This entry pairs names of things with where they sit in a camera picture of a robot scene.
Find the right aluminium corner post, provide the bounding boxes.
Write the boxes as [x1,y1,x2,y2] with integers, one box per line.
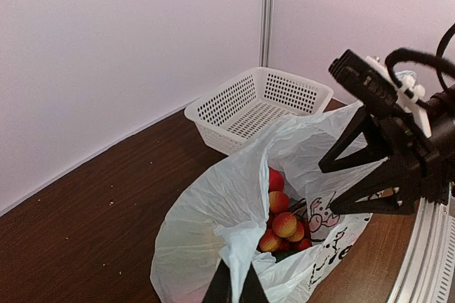
[259,0,273,67]

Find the light blue printed plastic bag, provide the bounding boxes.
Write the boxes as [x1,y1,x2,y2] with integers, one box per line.
[150,102,373,302]

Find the white perforated plastic basket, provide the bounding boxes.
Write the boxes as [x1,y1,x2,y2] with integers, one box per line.
[184,67,333,155]

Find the right black braided cable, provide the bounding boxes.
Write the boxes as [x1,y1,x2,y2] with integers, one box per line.
[385,21,455,105]

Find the red lychee bunch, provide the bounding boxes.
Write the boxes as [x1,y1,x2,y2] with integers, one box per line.
[257,168,313,257]

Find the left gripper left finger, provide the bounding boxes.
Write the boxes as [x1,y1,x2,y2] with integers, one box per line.
[202,260,232,303]

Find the aluminium front rail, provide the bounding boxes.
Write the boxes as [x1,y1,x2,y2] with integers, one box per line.
[387,182,454,303]

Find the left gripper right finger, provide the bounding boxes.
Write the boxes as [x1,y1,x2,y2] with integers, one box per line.
[239,265,269,303]

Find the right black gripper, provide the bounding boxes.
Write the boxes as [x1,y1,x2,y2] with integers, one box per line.
[318,87,454,215]

